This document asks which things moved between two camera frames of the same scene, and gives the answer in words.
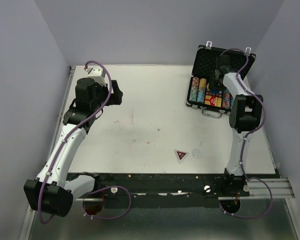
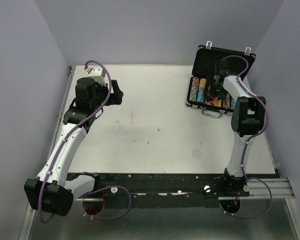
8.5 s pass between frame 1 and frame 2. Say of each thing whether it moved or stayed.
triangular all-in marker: moved
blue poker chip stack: stayed
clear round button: stayed
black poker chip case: stayed
